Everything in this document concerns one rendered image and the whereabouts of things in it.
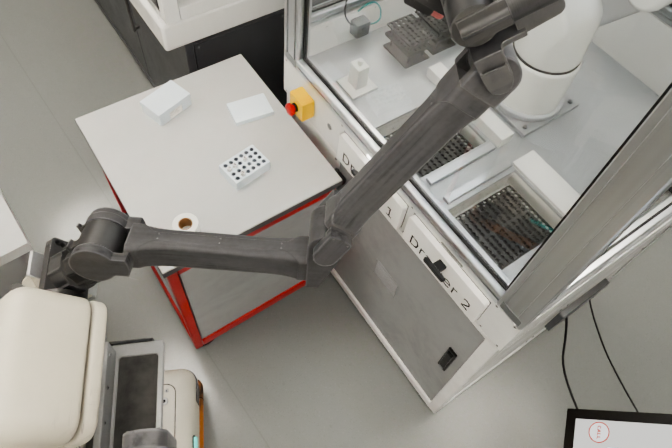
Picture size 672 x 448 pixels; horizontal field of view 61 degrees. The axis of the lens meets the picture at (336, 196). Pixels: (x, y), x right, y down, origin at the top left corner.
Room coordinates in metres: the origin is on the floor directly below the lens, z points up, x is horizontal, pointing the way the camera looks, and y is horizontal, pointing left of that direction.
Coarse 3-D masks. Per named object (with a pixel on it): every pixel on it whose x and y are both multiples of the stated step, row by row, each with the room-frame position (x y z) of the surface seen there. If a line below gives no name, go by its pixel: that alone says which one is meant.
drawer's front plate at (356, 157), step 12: (348, 144) 0.98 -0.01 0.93; (348, 156) 0.97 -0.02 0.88; (360, 156) 0.94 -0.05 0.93; (348, 168) 0.97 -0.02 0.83; (360, 168) 0.93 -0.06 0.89; (396, 192) 0.84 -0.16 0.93; (384, 204) 0.84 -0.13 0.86; (396, 204) 0.81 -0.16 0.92; (396, 216) 0.80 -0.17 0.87; (396, 228) 0.80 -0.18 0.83
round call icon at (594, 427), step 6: (588, 426) 0.30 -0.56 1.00; (594, 426) 0.30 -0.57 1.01; (600, 426) 0.30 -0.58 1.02; (606, 426) 0.30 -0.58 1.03; (588, 432) 0.29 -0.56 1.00; (594, 432) 0.29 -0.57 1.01; (600, 432) 0.29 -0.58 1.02; (606, 432) 0.29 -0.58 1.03; (588, 438) 0.28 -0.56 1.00; (594, 438) 0.28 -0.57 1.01; (600, 438) 0.27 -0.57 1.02; (606, 438) 0.27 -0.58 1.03
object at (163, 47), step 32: (96, 0) 2.37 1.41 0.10; (128, 0) 1.88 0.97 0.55; (160, 0) 1.37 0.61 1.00; (192, 0) 1.44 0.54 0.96; (224, 0) 1.50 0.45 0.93; (256, 0) 1.58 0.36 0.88; (128, 32) 2.00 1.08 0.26; (160, 32) 1.37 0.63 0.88; (192, 32) 1.42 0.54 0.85; (224, 32) 1.52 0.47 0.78; (256, 32) 1.60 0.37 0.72; (160, 64) 1.69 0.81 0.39; (192, 64) 1.43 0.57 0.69; (256, 64) 1.60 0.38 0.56
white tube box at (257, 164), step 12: (252, 144) 1.03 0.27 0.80; (240, 156) 0.99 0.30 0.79; (252, 156) 0.99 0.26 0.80; (264, 156) 0.99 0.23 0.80; (240, 168) 0.94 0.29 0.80; (252, 168) 0.95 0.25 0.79; (264, 168) 0.96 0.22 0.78; (228, 180) 0.91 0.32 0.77; (240, 180) 0.90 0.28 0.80; (252, 180) 0.93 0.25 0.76
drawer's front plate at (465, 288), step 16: (416, 224) 0.75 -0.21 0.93; (432, 240) 0.71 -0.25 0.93; (432, 256) 0.69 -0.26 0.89; (448, 256) 0.67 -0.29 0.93; (432, 272) 0.68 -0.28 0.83; (448, 272) 0.65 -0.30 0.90; (464, 272) 0.64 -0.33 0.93; (448, 288) 0.63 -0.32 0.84; (464, 288) 0.61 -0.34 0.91; (480, 304) 0.57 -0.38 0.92
